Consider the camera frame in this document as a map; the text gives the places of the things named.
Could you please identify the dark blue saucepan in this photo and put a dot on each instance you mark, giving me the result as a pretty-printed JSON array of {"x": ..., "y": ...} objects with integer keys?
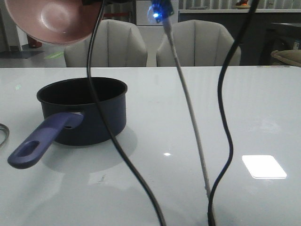
[{"x": 71, "y": 117}]

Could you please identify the pink bowl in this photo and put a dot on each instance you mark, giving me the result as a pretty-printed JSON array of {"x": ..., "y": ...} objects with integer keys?
[{"x": 57, "y": 22}]

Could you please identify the glass lid with blue knob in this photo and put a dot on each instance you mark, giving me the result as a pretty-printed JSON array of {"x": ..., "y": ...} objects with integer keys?
[{"x": 4, "y": 134}]

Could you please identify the left grey upholstered chair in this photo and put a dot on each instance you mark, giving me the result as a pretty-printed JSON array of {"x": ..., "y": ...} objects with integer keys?
[{"x": 117, "y": 44}]

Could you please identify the grey upholstered chair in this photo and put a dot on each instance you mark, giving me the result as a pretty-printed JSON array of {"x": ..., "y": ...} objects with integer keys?
[
  {"x": 200, "y": 43},
  {"x": 117, "y": 44}
]

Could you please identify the white drawer cabinet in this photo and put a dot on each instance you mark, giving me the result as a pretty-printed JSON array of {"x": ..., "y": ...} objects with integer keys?
[{"x": 151, "y": 32}]

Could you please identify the right grey upholstered chair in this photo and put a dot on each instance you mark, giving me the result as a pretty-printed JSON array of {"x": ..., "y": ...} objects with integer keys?
[{"x": 200, "y": 43}]

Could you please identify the blue lit circuit board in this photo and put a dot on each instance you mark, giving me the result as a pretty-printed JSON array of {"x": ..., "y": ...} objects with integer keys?
[{"x": 160, "y": 10}]

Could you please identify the red barrier belt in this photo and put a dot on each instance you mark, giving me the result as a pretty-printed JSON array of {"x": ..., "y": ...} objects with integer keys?
[{"x": 122, "y": 14}]

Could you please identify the red bin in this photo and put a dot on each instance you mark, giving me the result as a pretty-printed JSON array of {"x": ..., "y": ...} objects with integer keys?
[{"x": 33, "y": 43}]

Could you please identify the fruit plate on counter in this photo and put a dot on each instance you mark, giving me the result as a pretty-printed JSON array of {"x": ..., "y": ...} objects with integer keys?
[{"x": 242, "y": 4}]

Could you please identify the dark counter with white top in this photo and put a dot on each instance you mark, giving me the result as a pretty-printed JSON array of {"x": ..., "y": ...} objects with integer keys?
[{"x": 253, "y": 41}]

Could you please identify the beige cushion seat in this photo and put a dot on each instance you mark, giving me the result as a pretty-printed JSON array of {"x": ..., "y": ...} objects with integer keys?
[{"x": 289, "y": 57}]

